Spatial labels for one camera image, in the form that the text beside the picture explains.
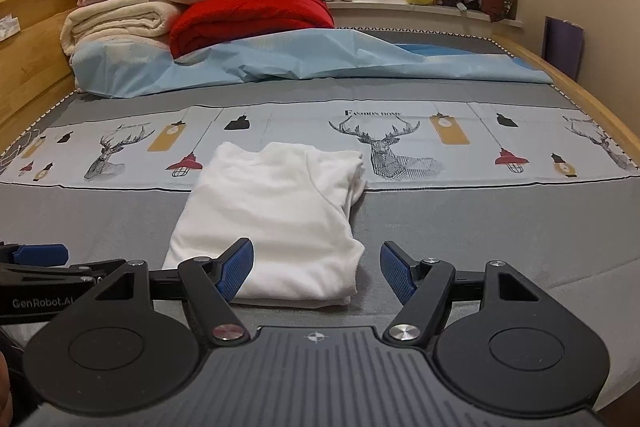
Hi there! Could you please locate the white garment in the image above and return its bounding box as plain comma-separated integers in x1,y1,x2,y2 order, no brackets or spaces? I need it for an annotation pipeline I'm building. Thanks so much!
164,142,366,309

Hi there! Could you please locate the left hand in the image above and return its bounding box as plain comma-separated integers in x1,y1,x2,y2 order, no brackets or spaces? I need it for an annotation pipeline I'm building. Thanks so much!
0,353,13,427

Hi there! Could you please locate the grey patterned bed cover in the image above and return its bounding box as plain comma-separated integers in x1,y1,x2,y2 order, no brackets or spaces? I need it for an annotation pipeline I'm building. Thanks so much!
0,26,640,408

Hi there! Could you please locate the light blue quilt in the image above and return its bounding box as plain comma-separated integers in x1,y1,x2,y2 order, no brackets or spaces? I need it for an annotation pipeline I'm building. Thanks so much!
70,29,551,98

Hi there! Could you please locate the red pillow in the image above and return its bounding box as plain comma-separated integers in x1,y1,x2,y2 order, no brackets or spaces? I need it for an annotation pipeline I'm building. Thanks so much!
169,0,334,58

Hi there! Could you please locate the cream folded blanket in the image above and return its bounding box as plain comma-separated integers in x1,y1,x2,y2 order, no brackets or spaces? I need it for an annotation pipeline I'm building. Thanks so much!
60,0,182,56

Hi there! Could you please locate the wooden bed frame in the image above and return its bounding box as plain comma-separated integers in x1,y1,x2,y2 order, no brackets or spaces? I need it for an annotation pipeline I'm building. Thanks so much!
1,0,639,161

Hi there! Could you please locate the purple box by wall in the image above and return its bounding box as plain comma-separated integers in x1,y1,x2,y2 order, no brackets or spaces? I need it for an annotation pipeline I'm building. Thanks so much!
541,16,585,81

